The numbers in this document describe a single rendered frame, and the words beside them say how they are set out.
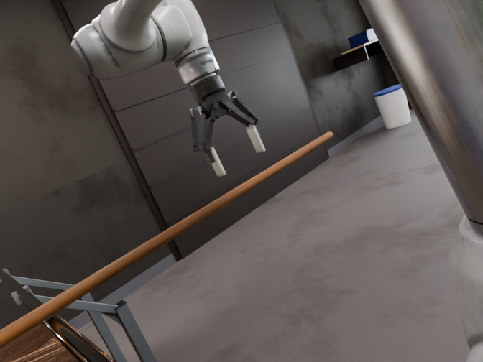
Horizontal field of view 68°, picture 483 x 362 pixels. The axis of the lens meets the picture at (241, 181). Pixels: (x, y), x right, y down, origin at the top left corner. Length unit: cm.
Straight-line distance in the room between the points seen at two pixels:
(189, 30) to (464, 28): 63
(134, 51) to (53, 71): 335
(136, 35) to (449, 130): 57
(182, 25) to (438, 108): 63
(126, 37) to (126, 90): 345
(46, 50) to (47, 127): 75
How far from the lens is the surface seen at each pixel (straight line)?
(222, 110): 85
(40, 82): 401
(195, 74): 82
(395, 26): 29
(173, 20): 82
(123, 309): 136
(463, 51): 27
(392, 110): 666
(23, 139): 387
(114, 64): 75
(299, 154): 126
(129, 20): 70
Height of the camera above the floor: 144
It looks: 12 degrees down
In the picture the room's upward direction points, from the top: 22 degrees counter-clockwise
